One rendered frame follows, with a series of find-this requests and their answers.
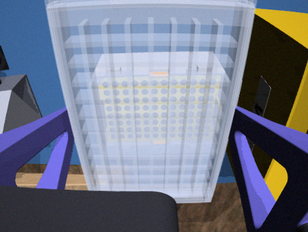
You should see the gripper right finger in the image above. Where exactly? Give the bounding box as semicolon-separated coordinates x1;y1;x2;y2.
228;106;308;232

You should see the yellow open-top bin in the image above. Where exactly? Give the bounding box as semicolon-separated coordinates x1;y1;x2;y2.
237;9;308;201

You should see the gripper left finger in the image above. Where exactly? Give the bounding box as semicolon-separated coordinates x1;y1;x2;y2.
0;107;74;190

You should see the blue bench mat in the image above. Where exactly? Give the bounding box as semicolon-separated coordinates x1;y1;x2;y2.
0;0;308;184

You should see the grey button box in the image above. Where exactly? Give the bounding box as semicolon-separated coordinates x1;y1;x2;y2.
0;46;42;134

